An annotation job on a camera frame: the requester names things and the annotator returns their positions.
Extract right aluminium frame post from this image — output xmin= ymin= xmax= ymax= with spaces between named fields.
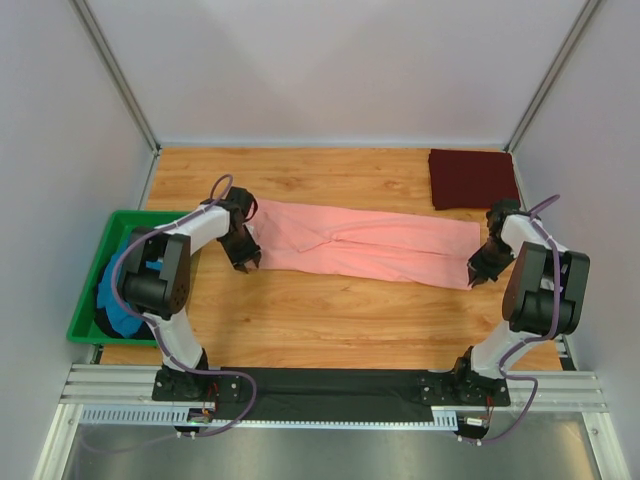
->
xmin=503 ymin=0 xmax=605 ymax=153

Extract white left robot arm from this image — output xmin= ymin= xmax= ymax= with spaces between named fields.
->
xmin=111 ymin=187 xmax=261 ymax=402

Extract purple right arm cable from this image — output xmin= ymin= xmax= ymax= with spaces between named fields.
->
xmin=457 ymin=193 xmax=564 ymax=448

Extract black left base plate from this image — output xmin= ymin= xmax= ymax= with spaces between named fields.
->
xmin=151 ymin=366 xmax=246 ymax=403

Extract green plastic bin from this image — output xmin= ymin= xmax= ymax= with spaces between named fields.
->
xmin=67 ymin=210 xmax=186 ymax=347

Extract aluminium frame post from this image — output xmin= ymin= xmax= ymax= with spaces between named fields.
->
xmin=503 ymin=0 xmax=605 ymax=153
xmin=69 ymin=0 xmax=161 ymax=155

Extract folded maroon t-shirt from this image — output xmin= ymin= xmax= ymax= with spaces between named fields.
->
xmin=428 ymin=149 xmax=520 ymax=211

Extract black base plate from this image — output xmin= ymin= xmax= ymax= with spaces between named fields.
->
xmin=151 ymin=366 xmax=246 ymax=403
xmin=417 ymin=371 xmax=511 ymax=407

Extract blue t-shirt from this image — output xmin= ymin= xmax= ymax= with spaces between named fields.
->
xmin=95 ymin=244 xmax=166 ymax=339

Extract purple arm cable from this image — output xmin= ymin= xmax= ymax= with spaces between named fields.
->
xmin=457 ymin=193 xmax=564 ymax=448
xmin=79 ymin=173 xmax=261 ymax=455

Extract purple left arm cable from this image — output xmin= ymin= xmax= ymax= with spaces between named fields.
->
xmin=79 ymin=173 xmax=261 ymax=455

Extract pink t-shirt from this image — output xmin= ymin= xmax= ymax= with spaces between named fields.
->
xmin=248 ymin=199 xmax=481 ymax=290

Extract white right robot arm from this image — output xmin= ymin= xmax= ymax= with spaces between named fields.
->
xmin=454 ymin=195 xmax=590 ymax=397

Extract left aluminium frame post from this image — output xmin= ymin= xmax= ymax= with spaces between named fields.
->
xmin=69 ymin=0 xmax=161 ymax=155

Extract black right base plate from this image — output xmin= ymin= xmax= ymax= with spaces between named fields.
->
xmin=417 ymin=371 xmax=511 ymax=407

